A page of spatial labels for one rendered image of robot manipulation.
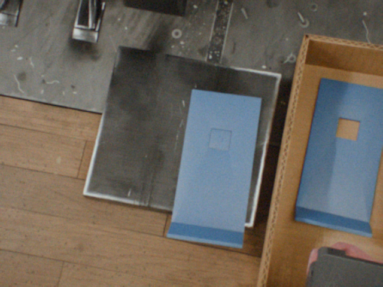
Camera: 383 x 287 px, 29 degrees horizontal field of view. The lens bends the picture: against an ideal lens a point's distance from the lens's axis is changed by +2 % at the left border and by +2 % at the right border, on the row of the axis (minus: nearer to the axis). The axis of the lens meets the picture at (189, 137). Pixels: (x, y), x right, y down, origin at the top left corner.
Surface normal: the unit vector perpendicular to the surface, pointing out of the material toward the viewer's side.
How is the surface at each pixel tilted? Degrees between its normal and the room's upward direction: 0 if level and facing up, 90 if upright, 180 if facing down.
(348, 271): 32
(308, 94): 0
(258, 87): 0
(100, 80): 0
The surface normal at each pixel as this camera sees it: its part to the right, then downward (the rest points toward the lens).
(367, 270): -0.14, 0.29
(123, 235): -0.04, -0.25
